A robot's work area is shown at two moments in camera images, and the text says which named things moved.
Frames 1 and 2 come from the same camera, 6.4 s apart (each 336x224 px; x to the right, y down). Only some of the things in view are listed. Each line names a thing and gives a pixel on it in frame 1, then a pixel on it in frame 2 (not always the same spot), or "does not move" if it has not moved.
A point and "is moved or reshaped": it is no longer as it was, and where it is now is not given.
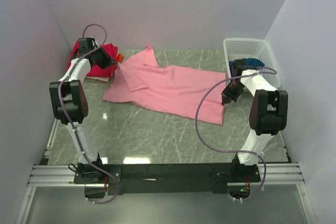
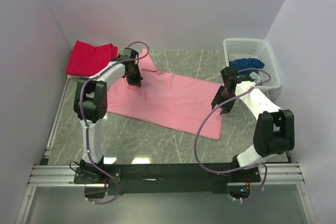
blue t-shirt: (248, 62) does not move
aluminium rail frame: (48, 174) does not move
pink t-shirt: (195, 94) is moved or reshaped
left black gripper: (107, 60) to (136, 82)
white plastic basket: (235, 49) does not move
